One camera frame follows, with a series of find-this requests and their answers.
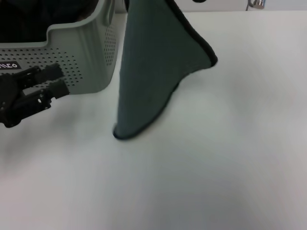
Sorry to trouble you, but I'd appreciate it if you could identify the grey perforated plastic storage box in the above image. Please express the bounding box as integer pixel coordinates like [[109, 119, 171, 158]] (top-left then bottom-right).
[[0, 0, 120, 95]]

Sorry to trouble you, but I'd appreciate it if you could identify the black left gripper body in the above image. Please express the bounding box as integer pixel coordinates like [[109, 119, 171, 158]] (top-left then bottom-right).
[[0, 73, 24, 127]]

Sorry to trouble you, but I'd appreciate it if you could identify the green yellow towel black edge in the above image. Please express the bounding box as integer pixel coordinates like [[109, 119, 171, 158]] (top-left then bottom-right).
[[112, 0, 219, 140]]

